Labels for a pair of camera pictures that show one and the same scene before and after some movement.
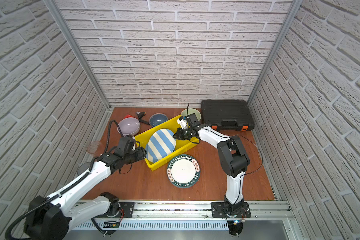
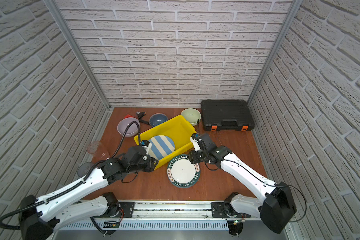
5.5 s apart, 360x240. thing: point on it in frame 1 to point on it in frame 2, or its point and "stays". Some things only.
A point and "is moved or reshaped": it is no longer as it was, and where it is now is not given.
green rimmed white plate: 183,171 stays
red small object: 128,116 stays
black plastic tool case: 227,114 stays
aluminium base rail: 265,215 stays
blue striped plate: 160,144 is moved or reshaped
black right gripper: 180,137 to 194,158
